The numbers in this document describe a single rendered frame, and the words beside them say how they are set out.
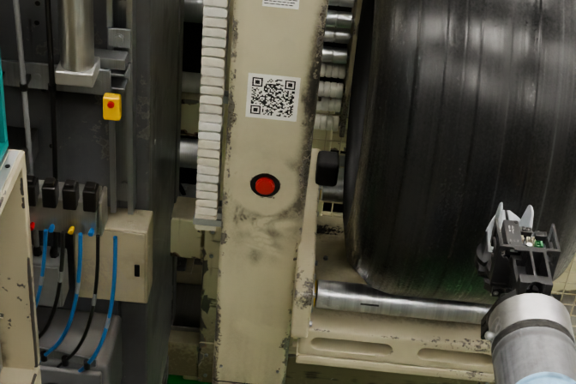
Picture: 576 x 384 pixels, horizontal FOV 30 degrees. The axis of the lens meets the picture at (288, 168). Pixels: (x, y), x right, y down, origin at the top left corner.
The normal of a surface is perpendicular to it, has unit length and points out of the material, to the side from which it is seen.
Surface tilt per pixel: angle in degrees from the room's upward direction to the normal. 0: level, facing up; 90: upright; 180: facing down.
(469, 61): 48
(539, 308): 1
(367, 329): 0
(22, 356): 90
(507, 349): 53
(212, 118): 90
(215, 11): 90
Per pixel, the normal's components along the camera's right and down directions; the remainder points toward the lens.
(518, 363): -0.63, -0.65
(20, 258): -0.06, 0.58
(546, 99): 0.00, 0.02
